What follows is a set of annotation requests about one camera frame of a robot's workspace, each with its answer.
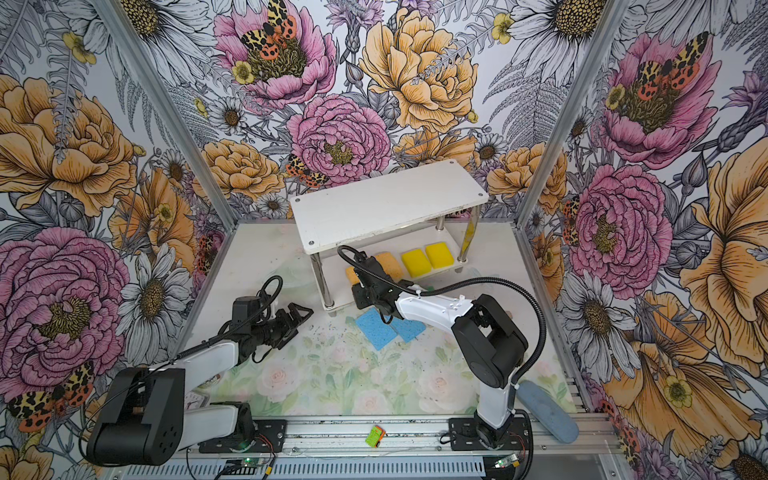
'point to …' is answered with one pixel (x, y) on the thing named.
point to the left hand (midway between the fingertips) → (306, 328)
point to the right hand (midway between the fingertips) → (363, 296)
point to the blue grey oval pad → (547, 411)
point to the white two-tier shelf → (332, 218)
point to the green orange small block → (375, 436)
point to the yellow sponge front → (440, 255)
